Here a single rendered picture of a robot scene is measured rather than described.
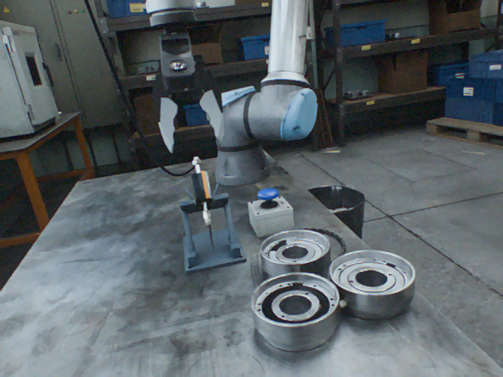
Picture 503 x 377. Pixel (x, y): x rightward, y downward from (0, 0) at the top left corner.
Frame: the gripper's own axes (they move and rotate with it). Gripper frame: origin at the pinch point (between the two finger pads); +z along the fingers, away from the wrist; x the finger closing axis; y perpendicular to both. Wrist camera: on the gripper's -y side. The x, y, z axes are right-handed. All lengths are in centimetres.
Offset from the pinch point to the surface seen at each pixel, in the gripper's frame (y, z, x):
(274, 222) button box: -1.7, 16.2, -11.4
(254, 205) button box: 3.1, 14.2, -8.9
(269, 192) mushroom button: 0.8, 11.3, -11.5
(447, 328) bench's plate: -32.5, 18.6, -24.4
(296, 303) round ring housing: -24.5, 16.9, -9.0
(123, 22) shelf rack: 319, -46, 43
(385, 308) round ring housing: -29.5, 16.5, -18.3
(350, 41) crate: 338, -5, -171
